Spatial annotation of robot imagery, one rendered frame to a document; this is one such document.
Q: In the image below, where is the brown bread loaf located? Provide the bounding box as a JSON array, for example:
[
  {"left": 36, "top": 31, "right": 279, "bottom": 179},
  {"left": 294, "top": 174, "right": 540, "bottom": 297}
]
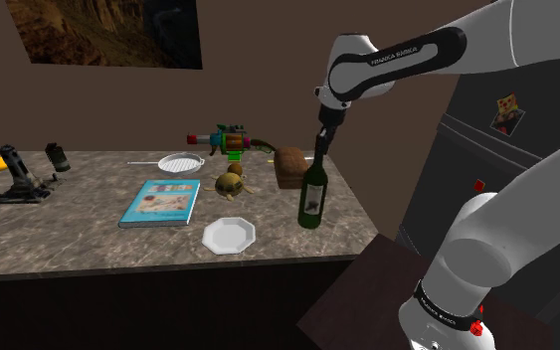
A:
[{"left": 273, "top": 146, "right": 309, "bottom": 190}]

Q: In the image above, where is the dark grey cylinder canister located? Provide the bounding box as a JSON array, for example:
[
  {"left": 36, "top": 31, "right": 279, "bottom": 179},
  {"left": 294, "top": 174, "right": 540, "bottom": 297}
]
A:
[{"left": 44, "top": 142, "right": 73, "bottom": 173}]

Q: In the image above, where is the blue illustrated book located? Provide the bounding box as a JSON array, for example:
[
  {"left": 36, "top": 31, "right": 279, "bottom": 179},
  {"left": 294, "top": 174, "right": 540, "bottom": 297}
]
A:
[{"left": 117, "top": 179, "right": 202, "bottom": 230}]

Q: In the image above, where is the dark landscape wall picture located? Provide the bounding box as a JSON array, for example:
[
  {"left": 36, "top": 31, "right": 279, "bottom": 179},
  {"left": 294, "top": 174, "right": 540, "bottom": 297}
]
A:
[{"left": 5, "top": 0, "right": 204, "bottom": 71}]

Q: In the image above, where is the tan turtle figure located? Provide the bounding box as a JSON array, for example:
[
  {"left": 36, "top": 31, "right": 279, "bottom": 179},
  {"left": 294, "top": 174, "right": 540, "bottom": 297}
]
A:
[{"left": 204, "top": 162, "right": 256, "bottom": 203}]

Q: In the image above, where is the white octagonal plate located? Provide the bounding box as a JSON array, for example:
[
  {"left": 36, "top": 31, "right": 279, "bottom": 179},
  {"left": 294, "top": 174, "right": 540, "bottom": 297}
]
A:
[{"left": 201, "top": 217, "right": 258, "bottom": 256}]

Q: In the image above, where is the dark green wine bottle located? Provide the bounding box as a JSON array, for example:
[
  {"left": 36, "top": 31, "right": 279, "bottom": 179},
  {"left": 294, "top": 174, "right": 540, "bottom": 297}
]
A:
[{"left": 296, "top": 134, "right": 329, "bottom": 231}]

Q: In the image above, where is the colourful toy blaster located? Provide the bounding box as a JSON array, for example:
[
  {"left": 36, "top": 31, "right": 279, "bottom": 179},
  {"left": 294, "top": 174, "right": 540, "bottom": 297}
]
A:
[{"left": 186, "top": 123, "right": 277, "bottom": 162}]

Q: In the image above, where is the white grill pan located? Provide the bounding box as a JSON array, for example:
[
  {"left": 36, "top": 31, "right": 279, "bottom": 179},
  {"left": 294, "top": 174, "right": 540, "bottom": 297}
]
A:
[{"left": 126, "top": 152, "right": 207, "bottom": 177}]

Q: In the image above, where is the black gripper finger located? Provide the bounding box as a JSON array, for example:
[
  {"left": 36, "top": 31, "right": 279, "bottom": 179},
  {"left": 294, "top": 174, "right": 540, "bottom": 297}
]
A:
[{"left": 313, "top": 126, "right": 329, "bottom": 155}]

